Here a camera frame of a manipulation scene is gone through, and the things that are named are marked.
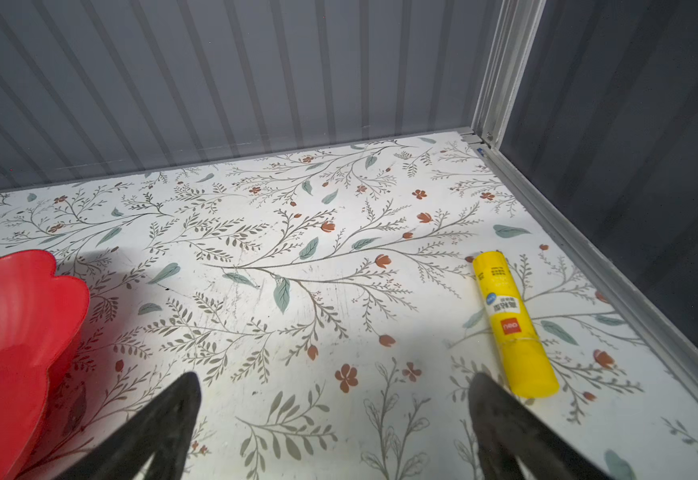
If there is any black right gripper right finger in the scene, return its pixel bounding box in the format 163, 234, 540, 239
468, 373, 608, 479

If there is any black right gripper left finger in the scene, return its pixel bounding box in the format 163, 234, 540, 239
57, 372, 202, 480

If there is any red flower-shaped fruit bowl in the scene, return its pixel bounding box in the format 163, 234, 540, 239
0, 250, 90, 479

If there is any yellow glue stick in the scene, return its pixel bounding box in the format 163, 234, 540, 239
472, 251, 560, 399

